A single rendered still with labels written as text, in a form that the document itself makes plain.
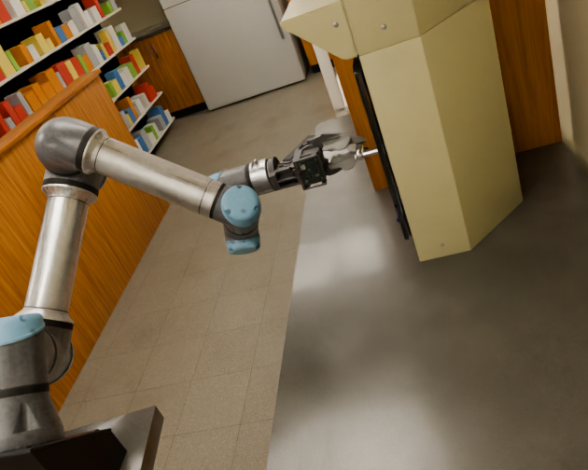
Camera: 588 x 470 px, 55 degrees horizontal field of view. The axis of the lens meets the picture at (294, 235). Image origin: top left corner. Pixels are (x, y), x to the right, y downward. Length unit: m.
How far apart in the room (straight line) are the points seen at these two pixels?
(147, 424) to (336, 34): 0.82
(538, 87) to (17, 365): 1.28
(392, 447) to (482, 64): 0.72
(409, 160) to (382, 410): 0.47
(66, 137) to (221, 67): 5.18
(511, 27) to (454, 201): 0.47
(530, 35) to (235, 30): 4.89
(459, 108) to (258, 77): 5.20
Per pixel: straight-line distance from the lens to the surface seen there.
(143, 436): 1.20
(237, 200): 1.08
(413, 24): 1.06
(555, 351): 1.03
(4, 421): 1.08
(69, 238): 1.27
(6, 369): 1.09
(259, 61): 6.22
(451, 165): 1.16
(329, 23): 1.05
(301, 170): 1.19
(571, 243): 1.25
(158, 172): 1.13
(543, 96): 1.55
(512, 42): 1.49
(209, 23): 6.22
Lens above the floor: 1.69
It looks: 29 degrees down
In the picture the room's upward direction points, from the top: 23 degrees counter-clockwise
